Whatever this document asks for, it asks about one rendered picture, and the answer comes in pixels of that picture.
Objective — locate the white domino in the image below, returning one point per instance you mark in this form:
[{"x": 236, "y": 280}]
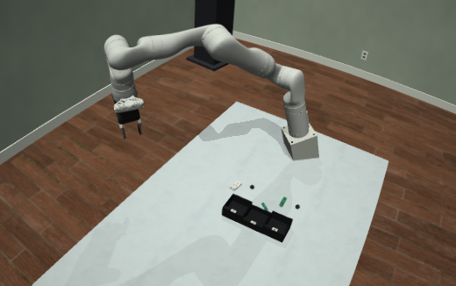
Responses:
[{"x": 235, "y": 185}]

